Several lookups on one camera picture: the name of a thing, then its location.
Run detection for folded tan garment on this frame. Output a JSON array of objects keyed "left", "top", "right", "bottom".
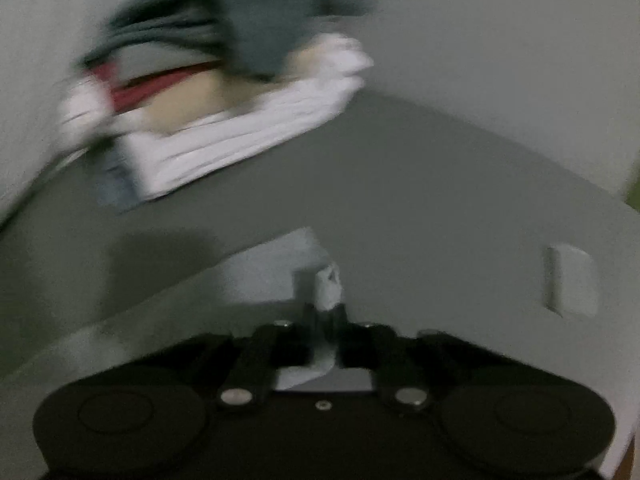
[{"left": 142, "top": 70, "right": 284, "bottom": 134}]

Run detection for folded red garment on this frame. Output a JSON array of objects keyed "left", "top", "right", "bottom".
[{"left": 88, "top": 62, "right": 218, "bottom": 113}]

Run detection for grey zip hoodie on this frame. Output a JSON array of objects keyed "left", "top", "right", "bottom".
[{"left": 0, "top": 224, "right": 381, "bottom": 411}]

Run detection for folded white garment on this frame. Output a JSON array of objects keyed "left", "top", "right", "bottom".
[{"left": 58, "top": 32, "right": 373, "bottom": 201}]

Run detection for folded dark teal jeans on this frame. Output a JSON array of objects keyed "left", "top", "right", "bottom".
[{"left": 81, "top": 0, "right": 374, "bottom": 80}]

